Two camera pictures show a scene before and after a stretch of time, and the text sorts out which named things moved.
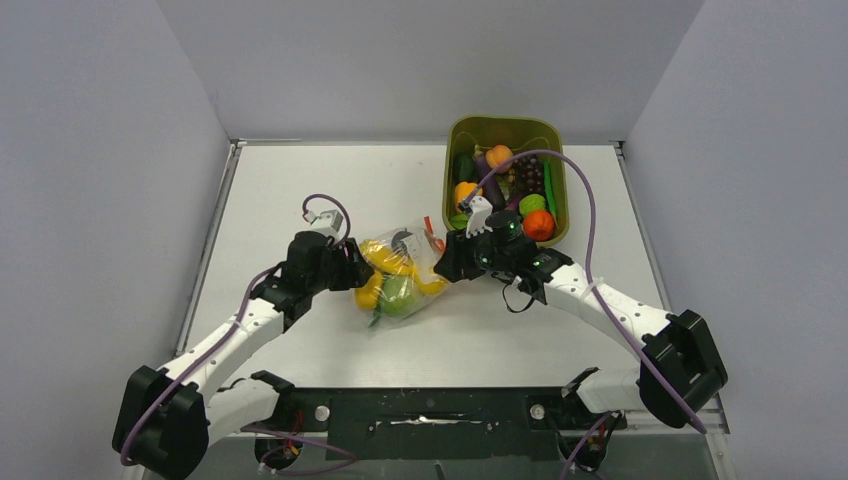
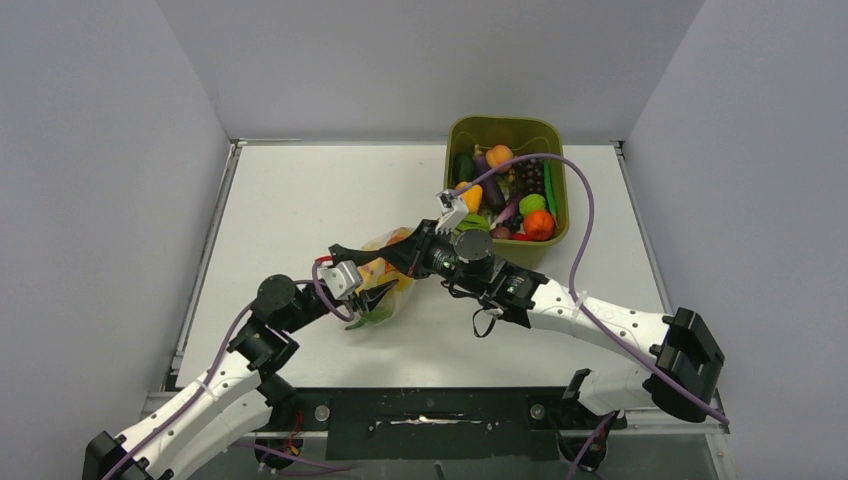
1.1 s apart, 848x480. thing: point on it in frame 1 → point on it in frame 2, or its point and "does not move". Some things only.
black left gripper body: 340,272 → 354,304
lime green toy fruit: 531,202 does not move
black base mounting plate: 436,423 does not move
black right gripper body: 472,257 → 438,255
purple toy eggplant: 493,189 does not move
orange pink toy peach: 497,155 does not move
